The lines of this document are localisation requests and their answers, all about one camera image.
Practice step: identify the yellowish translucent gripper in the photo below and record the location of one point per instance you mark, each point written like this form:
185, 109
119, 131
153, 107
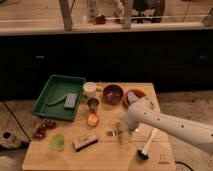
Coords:
123, 139

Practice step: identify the silver metal fork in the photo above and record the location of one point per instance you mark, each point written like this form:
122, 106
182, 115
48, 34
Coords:
111, 133

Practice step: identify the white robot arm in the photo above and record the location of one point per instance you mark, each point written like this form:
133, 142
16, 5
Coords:
195, 133

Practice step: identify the grey cloth in bowl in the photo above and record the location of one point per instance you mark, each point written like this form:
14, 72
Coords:
132, 97

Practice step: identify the purple bowl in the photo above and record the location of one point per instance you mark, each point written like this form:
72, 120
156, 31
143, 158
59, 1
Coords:
112, 94

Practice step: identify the orange terracotta bowl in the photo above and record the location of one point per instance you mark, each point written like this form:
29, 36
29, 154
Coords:
137, 92

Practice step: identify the orange fruit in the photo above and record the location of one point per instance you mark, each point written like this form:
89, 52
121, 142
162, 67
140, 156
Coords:
93, 120

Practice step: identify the small metal cup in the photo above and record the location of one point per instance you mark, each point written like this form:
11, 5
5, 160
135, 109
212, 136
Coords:
93, 105

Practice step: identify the wooden board eraser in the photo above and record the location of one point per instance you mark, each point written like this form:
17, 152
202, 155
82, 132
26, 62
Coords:
84, 141

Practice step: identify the white cup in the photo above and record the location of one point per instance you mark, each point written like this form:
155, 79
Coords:
90, 89

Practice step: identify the grey sponge block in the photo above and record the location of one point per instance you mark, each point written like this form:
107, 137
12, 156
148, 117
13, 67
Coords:
70, 100

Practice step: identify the green plastic cup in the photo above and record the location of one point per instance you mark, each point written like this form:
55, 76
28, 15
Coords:
57, 142

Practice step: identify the green cucumber slice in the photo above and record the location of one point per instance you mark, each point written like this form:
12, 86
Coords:
56, 101

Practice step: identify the green plastic tray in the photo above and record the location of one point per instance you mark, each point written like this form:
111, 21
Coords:
55, 87

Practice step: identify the brown grape bunch toy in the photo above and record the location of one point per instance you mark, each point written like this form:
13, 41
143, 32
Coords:
41, 129

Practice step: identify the white handled dish brush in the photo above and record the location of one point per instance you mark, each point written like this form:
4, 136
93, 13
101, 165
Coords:
143, 152

